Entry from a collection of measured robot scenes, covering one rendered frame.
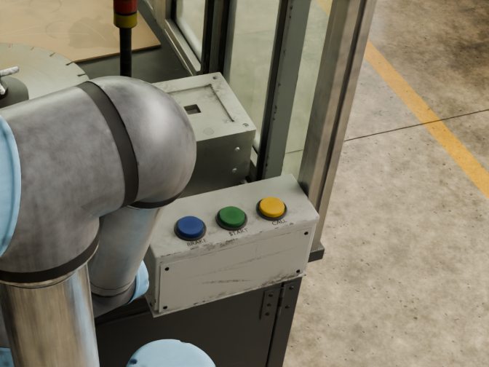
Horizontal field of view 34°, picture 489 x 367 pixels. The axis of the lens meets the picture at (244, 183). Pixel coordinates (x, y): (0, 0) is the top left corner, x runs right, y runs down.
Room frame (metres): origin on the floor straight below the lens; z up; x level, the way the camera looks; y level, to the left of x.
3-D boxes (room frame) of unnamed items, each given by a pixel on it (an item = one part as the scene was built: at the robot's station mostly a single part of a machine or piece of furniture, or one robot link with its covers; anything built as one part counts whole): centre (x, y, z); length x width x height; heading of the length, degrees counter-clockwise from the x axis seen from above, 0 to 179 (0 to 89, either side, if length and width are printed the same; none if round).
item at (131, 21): (1.29, 0.26, 0.98); 0.05 x 0.04 x 0.03; 28
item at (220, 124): (1.15, 0.11, 0.82); 0.18 x 0.18 x 0.15; 28
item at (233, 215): (0.89, 0.01, 0.90); 0.04 x 0.04 x 0.02
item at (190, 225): (0.85, 0.07, 0.90); 0.04 x 0.04 x 0.02
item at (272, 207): (0.92, -0.05, 0.90); 0.04 x 0.04 x 0.02
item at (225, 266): (0.90, 0.02, 0.82); 0.28 x 0.11 x 0.15; 118
